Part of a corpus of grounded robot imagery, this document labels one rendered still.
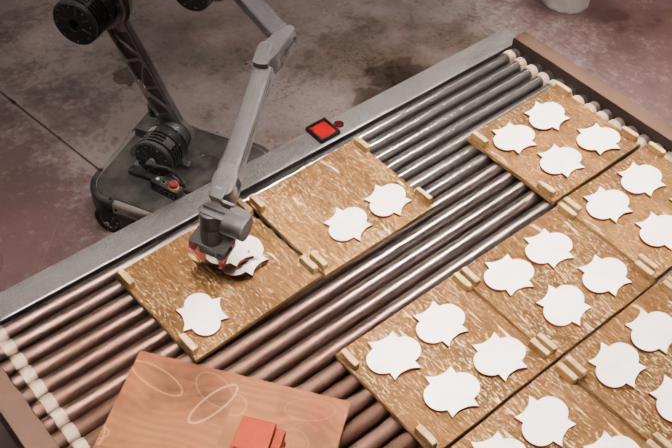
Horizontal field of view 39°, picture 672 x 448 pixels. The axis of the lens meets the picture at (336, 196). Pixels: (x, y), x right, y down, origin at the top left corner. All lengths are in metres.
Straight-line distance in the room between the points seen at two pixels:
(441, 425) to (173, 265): 0.81
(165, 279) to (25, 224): 1.57
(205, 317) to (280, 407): 0.38
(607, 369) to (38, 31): 3.43
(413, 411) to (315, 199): 0.72
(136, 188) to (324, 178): 1.16
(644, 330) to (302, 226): 0.94
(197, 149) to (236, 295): 1.48
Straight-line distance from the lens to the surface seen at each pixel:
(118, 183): 3.77
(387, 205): 2.68
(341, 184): 2.74
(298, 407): 2.16
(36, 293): 2.58
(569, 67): 3.27
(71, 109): 4.49
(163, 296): 2.48
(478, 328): 2.46
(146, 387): 2.21
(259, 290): 2.48
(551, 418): 2.34
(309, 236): 2.60
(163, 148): 3.64
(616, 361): 2.48
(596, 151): 2.99
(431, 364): 2.37
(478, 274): 2.57
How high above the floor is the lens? 2.88
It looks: 46 degrees down
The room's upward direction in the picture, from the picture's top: 4 degrees clockwise
